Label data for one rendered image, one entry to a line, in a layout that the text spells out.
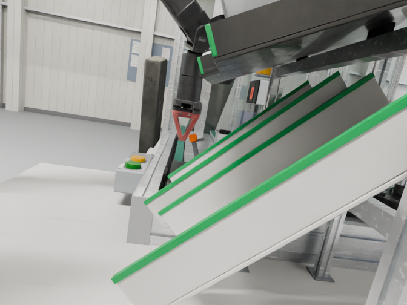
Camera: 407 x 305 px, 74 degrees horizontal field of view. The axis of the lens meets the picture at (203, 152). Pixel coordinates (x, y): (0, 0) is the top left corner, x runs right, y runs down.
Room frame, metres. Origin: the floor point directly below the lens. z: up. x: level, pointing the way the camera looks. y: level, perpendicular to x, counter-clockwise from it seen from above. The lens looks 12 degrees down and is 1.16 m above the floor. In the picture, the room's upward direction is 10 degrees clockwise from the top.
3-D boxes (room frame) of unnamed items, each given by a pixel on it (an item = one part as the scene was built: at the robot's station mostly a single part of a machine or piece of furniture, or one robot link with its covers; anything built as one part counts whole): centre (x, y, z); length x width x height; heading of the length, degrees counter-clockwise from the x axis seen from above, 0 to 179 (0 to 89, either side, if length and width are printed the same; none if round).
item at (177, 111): (0.67, 0.06, 1.10); 0.07 x 0.07 x 0.09; 5
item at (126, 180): (0.73, 0.18, 0.93); 0.21 x 0.07 x 0.06; 5
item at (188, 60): (0.66, 0.05, 1.23); 0.07 x 0.06 x 0.07; 109
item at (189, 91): (0.66, 0.06, 1.17); 0.10 x 0.07 x 0.07; 5
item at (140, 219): (0.92, 0.13, 0.91); 0.89 x 0.06 x 0.11; 5
